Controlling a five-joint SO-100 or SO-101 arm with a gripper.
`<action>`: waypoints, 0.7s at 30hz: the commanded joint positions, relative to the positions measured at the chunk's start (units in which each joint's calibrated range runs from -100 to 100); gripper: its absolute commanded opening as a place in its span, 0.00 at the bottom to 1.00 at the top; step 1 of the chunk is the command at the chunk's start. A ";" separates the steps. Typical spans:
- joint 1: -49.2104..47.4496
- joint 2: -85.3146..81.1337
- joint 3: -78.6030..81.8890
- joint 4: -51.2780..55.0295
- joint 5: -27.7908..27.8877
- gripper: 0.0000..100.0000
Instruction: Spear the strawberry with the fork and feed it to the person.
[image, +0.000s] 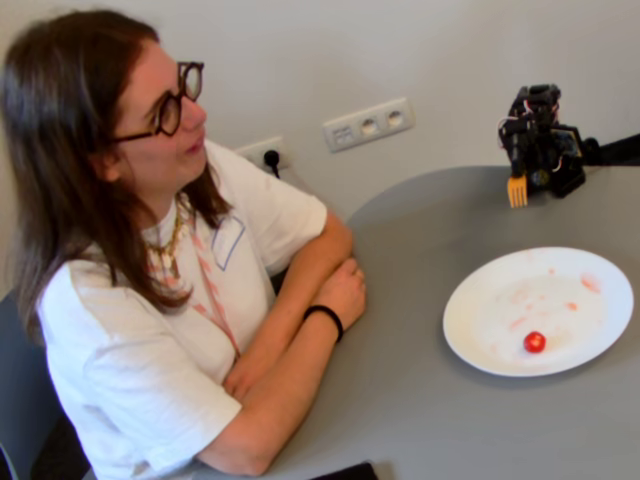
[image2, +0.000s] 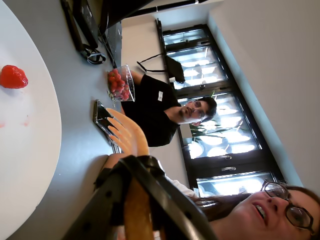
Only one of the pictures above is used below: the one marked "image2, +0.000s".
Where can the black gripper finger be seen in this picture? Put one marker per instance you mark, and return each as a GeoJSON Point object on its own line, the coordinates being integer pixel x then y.
{"type": "Point", "coordinates": [105, 200]}
{"type": "Point", "coordinates": [172, 207]}

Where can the orange plastic fork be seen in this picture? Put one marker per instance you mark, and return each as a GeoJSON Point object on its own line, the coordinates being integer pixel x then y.
{"type": "Point", "coordinates": [135, 140]}

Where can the single red strawberry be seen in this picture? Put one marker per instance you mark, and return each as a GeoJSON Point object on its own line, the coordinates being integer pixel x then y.
{"type": "Point", "coordinates": [13, 77]}

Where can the woman's bare forearm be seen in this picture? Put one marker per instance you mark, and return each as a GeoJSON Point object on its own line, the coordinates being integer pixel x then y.
{"type": "Point", "coordinates": [113, 161]}

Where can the clear plastic strawberry punnet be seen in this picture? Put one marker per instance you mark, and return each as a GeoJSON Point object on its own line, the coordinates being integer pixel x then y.
{"type": "Point", "coordinates": [121, 83]}

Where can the woman's white shirt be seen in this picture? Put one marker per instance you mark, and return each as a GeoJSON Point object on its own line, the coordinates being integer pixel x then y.
{"type": "Point", "coordinates": [182, 187]}

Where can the woman with brown hair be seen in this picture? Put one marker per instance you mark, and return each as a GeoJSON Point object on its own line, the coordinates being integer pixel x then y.
{"type": "Point", "coordinates": [240, 217]}

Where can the clear plastic punnet lid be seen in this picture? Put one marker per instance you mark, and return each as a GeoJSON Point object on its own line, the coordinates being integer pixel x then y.
{"type": "Point", "coordinates": [102, 116]}

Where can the man in black t-shirt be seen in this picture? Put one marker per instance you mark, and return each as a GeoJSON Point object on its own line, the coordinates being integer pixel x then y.
{"type": "Point", "coordinates": [155, 112]}

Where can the large white plate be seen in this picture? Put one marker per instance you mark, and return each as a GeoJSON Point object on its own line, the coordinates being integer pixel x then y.
{"type": "Point", "coordinates": [27, 140]}

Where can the man's thin-rimmed glasses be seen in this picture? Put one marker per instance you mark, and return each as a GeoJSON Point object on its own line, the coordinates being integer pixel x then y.
{"type": "Point", "coordinates": [198, 107]}

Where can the white name sticker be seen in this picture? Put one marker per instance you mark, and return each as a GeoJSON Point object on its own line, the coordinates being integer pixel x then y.
{"type": "Point", "coordinates": [160, 95]}

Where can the brown hexagonal glasses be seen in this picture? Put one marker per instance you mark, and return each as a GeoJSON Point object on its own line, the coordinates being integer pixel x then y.
{"type": "Point", "coordinates": [292, 212]}

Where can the black framed window wall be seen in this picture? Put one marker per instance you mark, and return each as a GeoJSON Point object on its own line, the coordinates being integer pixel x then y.
{"type": "Point", "coordinates": [212, 105]}

